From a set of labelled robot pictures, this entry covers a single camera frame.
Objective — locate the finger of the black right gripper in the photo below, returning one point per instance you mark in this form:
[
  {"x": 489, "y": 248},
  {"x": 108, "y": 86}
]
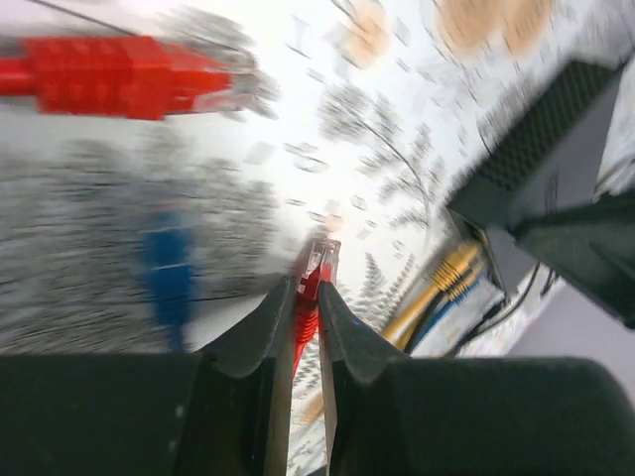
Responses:
[{"x": 592, "y": 248}]

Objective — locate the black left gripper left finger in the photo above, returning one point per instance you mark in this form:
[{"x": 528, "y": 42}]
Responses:
[{"x": 222, "y": 410}]

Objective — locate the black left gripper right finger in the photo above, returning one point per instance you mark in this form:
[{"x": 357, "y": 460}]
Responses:
[{"x": 387, "y": 413}]

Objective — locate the black network switch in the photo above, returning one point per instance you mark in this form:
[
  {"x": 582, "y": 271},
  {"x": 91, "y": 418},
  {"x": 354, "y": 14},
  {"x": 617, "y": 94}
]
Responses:
[{"x": 547, "y": 161}]

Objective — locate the floral patterned table mat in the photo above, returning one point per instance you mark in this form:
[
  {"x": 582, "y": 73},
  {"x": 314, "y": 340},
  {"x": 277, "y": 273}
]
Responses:
[{"x": 164, "y": 164}]

